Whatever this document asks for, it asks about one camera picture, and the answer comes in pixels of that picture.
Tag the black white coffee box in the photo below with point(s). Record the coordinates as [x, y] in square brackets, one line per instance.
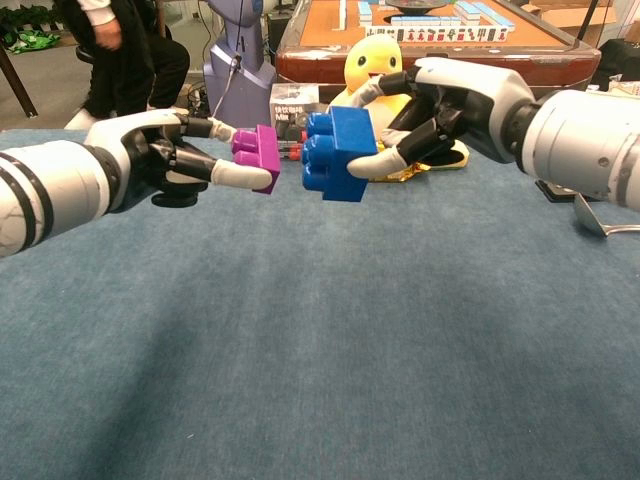
[287, 100]

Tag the cardboard box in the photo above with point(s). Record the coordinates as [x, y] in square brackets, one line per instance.
[575, 15]

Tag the yellow sponge block with hole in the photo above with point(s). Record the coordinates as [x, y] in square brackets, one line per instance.
[457, 162]

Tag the brown mahjong table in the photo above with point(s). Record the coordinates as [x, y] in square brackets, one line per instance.
[310, 65]

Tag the green plants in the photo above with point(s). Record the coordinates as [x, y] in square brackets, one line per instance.
[27, 35]

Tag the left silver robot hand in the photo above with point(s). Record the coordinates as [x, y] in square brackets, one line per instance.
[140, 130]

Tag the magenta toy brick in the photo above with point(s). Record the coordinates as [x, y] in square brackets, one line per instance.
[267, 155]

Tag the yellow plush toy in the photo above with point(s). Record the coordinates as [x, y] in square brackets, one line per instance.
[370, 55]

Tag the dark table leg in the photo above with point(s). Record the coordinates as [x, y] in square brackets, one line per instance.
[17, 82]

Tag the black bag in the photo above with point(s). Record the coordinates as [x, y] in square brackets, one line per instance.
[622, 60]

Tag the blue toy brick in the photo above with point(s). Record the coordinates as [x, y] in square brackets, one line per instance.
[345, 140]

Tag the black tripod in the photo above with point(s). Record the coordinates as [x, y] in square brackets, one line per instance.
[589, 22]

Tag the black round dish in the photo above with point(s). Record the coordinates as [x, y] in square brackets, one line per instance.
[417, 6]

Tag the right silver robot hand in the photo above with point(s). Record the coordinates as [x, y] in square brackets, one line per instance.
[480, 95]

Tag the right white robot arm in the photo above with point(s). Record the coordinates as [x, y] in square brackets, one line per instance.
[575, 145]

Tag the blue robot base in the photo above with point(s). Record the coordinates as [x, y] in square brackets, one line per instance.
[240, 95]

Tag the person in black clothes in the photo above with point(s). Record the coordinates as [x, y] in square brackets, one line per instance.
[125, 60]

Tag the yellow biscuit pack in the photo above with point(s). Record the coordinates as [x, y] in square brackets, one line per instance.
[411, 174]

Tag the face-up mahjong tile row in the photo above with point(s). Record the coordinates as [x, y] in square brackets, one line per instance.
[435, 34]

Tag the blue felt table cover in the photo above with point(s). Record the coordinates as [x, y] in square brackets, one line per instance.
[300, 325]

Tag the white upright tile wall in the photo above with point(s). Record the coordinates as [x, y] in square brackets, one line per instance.
[342, 12]

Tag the black folding stand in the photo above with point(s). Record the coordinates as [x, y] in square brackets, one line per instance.
[550, 193]

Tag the steel ladle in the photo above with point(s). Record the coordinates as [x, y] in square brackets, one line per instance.
[587, 217]

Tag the blue mahjong tile wall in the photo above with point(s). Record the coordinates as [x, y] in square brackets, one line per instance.
[365, 11]
[425, 20]
[480, 12]

